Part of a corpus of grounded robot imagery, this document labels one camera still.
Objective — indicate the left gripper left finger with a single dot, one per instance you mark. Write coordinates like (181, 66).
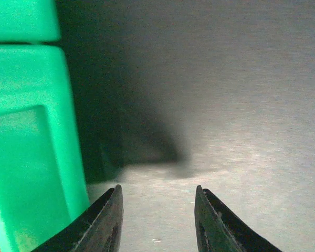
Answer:
(98, 228)

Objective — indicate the green plastic bin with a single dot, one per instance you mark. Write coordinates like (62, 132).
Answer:
(28, 21)
(42, 185)

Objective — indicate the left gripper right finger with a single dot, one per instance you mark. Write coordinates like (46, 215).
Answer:
(219, 229)

